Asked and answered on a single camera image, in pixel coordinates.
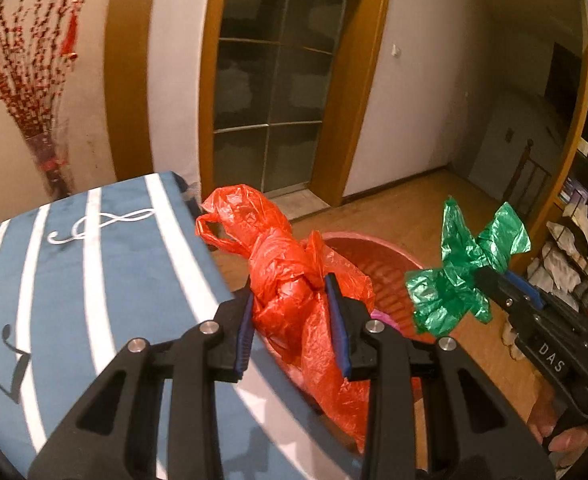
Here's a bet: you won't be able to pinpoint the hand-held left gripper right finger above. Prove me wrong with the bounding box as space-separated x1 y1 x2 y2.
324 272 557 480

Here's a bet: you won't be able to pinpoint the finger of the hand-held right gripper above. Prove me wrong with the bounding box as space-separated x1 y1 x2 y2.
474 266 531 322
504 270 546 311

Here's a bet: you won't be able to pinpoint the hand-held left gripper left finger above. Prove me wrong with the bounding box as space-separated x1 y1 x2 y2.
28 276 255 480

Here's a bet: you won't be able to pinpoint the green plastic bag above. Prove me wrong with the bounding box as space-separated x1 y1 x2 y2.
405 196 532 338

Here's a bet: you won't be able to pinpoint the magenta plastic bag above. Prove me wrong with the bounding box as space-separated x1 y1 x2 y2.
370 310 401 334

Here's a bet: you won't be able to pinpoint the red plastic bag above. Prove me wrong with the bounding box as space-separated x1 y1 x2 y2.
195 185 377 453

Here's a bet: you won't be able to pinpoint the red plastic basin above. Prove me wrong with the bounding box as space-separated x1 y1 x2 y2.
274 231 427 401

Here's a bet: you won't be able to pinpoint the person's right hand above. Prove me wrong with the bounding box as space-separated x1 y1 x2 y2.
528 385 588 468

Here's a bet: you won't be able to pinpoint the wooden shelf unit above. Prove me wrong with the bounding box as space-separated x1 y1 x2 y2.
539 45 588 333

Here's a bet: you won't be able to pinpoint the wooden chair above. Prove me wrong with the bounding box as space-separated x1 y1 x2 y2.
501 139 551 222

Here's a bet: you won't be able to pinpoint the grey cabinet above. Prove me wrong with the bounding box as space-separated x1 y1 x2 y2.
466 87 572 201

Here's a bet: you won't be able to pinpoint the glass panel door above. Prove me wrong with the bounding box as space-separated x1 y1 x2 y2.
213 0 355 194

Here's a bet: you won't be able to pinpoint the tall floor vase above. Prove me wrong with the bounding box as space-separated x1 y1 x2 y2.
24 125 72 199

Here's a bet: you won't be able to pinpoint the red berry branches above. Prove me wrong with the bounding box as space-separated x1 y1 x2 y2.
0 0 82 137

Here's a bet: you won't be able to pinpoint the red hanging knot ornament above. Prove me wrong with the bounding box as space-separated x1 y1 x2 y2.
58 0 99 61

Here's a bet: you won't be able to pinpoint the wooden door frame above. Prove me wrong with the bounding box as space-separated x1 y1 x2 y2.
199 0 395 209

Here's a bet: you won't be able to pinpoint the wooden wall pillar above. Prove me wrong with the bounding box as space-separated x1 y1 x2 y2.
104 0 165 182

